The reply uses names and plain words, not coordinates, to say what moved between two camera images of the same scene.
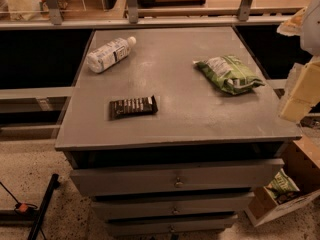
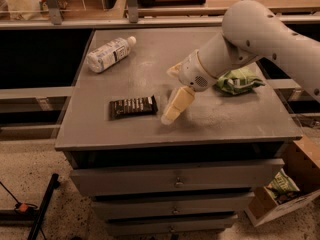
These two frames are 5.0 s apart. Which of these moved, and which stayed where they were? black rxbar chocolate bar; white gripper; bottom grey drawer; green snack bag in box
Moved: white gripper
Stayed: black rxbar chocolate bar; bottom grey drawer; green snack bag in box
